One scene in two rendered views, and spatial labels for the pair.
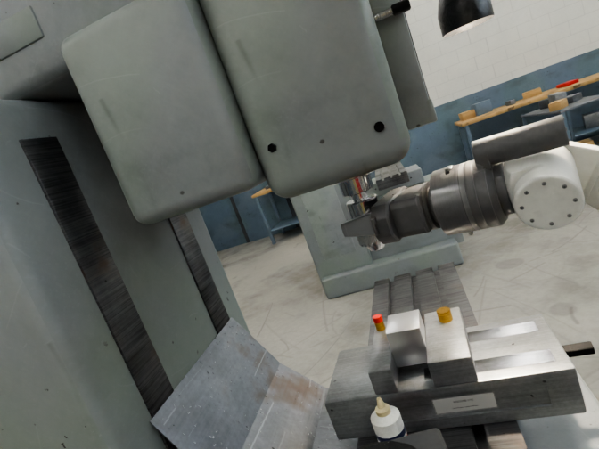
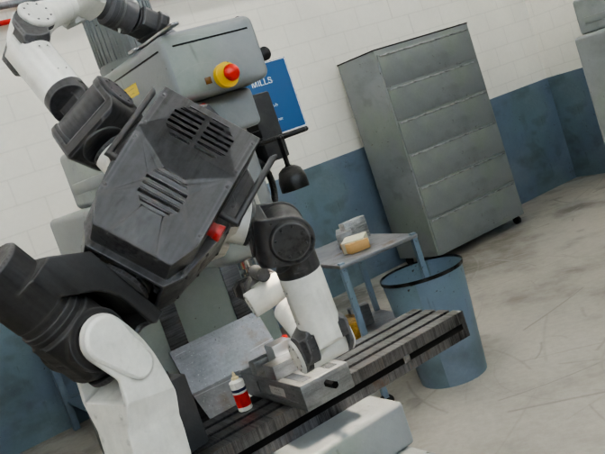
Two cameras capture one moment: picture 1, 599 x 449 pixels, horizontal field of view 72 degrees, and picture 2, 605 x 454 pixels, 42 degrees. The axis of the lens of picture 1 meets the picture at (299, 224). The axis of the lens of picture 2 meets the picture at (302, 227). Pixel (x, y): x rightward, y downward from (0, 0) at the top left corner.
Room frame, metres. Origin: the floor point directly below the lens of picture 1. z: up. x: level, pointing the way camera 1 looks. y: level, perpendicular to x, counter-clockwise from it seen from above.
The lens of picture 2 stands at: (-0.84, -1.63, 1.59)
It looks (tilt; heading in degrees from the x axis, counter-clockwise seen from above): 7 degrees down; 42
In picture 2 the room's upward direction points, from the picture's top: 19 degrees counter-clockwise
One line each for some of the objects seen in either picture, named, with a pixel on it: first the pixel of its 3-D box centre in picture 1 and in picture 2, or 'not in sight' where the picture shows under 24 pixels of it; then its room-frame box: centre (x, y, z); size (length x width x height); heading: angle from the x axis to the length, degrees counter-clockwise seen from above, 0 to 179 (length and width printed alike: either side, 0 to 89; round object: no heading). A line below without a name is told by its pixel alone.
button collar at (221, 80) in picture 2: not in sight; (226, 75); (0.53, -0.32, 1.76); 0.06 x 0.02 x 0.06; 163
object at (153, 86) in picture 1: (196, 113); not in sight; (0.66, 0.09, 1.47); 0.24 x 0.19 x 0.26; 163
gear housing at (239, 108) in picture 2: not in sight; (191, 127); (0.61, -0.06, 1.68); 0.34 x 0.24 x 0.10; 73
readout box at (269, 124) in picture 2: not in sight; (255, 131); (1.01, 0.09, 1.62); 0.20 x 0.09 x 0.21; 73
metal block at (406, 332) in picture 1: (408, 338); (280, 351); (0.61, -0.10, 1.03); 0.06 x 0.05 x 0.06; 161
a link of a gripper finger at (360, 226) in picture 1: (360, 227); not in sight; (0.57, -0.08, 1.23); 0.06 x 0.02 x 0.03; 56
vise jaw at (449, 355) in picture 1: (447, 343); (293, 360); (0.59, -0.15, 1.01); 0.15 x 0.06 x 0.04; 161
